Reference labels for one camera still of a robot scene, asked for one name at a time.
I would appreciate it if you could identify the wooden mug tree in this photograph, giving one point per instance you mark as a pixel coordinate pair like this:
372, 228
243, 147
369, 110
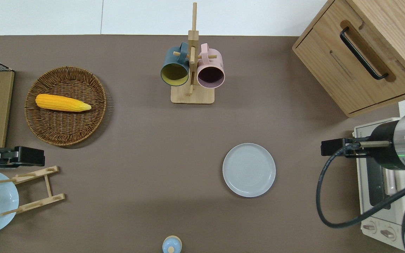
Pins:
192, 95

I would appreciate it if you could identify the brown wicker basket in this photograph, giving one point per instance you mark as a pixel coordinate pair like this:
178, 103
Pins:
65, 128

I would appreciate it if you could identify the pink mug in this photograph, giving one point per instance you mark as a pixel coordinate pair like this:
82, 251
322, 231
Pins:
211, 61

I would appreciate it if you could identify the wooden dish rack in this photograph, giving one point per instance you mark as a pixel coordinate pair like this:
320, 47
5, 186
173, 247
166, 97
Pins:
47, 184

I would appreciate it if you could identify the yellow corn cob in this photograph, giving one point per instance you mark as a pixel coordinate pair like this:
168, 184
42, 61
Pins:
62, 102

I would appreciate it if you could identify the teal mug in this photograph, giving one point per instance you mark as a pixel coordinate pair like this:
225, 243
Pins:
174, 63

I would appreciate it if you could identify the wooden drawer cabinet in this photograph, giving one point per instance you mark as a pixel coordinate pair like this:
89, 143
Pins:
329, 59

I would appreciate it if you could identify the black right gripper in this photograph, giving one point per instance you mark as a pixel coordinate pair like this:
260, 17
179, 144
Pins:
383, 154

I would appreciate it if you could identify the brown table mat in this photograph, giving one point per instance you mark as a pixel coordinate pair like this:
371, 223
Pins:
146, 158

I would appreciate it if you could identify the white toaster oven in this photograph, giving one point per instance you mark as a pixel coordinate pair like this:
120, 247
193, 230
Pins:
376, 214

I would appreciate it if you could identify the gray round plate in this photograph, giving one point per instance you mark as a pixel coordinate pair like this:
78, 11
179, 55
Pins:
249, 170

